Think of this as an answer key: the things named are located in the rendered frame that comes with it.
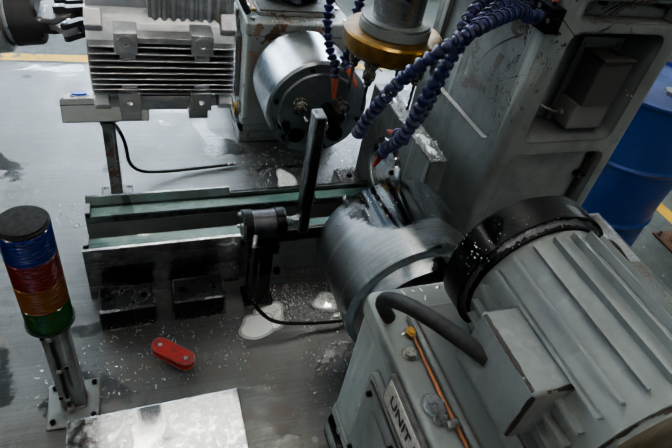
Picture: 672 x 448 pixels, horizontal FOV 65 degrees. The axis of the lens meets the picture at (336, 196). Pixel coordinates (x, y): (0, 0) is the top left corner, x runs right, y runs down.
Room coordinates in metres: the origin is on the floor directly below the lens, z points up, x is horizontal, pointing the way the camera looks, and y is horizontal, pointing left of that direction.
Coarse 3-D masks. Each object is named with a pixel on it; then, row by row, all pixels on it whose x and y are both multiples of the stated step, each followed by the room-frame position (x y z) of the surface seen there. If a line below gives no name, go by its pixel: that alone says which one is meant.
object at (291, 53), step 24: (288, 48) 1.18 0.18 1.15; (312, 48) 1.17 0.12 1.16; (336, 48) 1.24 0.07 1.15; (264, 72) 1.15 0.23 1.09; (288, 72) 1.09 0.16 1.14; (312, 72) 1.10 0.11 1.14; (264, 96) 1.10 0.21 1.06; (288, 96) 1.08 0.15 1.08; (312, 96) 1.10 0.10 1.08; (336, 96) 1.13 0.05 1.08; (360, 96) 1.16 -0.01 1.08; (288, 120) 1.08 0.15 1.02; (336, 120) 1.13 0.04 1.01; (288, 144) 1.09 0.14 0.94
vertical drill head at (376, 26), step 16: (384, 0) 0.90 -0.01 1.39; (400, 0) 0.89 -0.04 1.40; (416, 0) 0.90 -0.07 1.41; (352, 16) 0.96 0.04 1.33; (368, 16) 0.92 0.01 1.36; (384, 16) 0.90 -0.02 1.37; (400, 16) 0.89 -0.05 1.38; (416, 16) 0.91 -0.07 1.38; (352, 32) 0.89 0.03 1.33; (368, 32) 0.89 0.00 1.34; (384, 32) 0.88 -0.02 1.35; (400, 32) 0.88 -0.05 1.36; (416, 32) 0.89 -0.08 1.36; (432, 32) 0.96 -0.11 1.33; (352, 48) 0.88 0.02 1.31; (368, 48) 0.86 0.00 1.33; (384, 48) 0.85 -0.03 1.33; (400, 48) 0.86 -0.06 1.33; (416, 48) 0.88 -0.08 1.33; (432, 48) 0.89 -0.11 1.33; (352, 64) 0.95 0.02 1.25; (368, 64) 0.87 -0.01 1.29; (384, 64) 0.85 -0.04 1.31; (400, 64) 0.85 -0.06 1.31; (368, 80) 0.87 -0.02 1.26; (416, 80) 0.91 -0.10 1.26
